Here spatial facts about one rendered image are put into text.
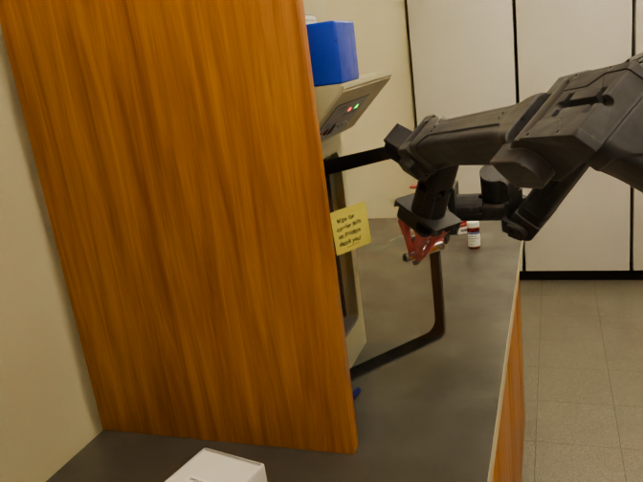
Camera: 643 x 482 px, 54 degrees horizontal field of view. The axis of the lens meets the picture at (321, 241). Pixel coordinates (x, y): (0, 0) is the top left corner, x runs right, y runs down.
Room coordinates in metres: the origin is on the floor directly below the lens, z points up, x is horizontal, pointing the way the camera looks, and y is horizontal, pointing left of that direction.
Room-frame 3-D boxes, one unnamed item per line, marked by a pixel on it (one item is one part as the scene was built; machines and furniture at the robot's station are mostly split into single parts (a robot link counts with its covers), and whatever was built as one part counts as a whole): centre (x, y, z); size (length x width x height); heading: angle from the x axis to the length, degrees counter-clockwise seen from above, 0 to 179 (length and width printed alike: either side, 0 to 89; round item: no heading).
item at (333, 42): (1.03, -0.03, 1.55); 0.10 x 0.10 x 0.09; 69
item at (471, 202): (1.28, -0.31, 1.21); 0.07 x 0.07 x 0.10; 69
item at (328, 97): (1.12, -0.06, 1.46); 0.32 x 0.11 x 0.10; 159
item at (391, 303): (1.08, -0.09, 1.19); 0.30 x 0.01 x 0.40; 123
